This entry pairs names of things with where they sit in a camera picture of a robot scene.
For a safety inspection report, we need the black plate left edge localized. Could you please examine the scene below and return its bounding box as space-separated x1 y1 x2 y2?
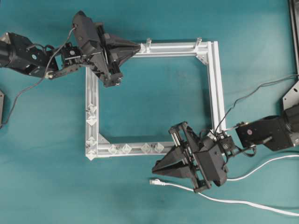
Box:
0 90 5 123

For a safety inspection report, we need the black camera cable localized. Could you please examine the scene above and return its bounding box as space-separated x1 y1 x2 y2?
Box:
0 25 79 128
214 74 299 138

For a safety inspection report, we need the metal pin top left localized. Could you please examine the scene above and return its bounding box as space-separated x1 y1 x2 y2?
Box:
145 38 152 53

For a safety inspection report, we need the metal pin top right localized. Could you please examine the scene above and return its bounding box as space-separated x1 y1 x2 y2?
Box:
194 37 202 52

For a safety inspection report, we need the black left camera cable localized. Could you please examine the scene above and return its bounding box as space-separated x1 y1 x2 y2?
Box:
0 25 79 128

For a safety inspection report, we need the square aluminium extrusion frame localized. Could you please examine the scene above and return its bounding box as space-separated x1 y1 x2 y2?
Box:
85 41 226 158

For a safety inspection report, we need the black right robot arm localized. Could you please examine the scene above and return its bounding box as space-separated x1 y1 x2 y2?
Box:
152 105 299 193

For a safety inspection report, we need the black rail top right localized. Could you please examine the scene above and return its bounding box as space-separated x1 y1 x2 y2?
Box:
288 0 299 72

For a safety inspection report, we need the metal pin corner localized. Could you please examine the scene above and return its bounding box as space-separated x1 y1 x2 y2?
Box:
85 150 97 161

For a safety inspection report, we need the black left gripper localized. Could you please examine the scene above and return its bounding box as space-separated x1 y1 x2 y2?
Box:
88 22 141 87

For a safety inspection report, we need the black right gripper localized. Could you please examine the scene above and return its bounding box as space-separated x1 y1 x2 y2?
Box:
152 121 211 193

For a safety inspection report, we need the white ethernet cable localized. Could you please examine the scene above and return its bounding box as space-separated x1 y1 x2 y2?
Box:
149 155 299 217

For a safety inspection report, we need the metal pin left upper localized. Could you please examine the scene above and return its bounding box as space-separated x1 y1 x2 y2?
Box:
86 104 97 117

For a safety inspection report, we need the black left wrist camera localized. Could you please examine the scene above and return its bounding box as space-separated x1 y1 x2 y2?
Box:
72 11 103 56

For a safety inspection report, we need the metal pin left middle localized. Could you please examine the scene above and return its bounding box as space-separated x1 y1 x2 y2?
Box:
86 116 97 126

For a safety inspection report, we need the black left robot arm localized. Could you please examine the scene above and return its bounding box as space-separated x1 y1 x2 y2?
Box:
0 22 141 87

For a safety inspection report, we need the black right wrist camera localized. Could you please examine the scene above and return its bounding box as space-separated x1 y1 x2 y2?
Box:
193 135 228 187

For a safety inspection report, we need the metal pin left lower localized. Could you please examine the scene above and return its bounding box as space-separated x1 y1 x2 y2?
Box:
85 136 97 148

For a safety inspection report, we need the black right camera cable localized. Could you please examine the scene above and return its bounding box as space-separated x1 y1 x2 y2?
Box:
214 74 299 138

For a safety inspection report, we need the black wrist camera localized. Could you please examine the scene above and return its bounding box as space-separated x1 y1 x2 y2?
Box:
72 11 103 56
193 135 228 187

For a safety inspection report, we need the metal pin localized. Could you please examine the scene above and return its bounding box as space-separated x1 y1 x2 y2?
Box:
141 143 152 154
154 142 164 154
85 136 97 148
86 104 97 117
194 37 202 52
86 116 97 126
108 144 119 155
145 38 152 53
121 144 132 154

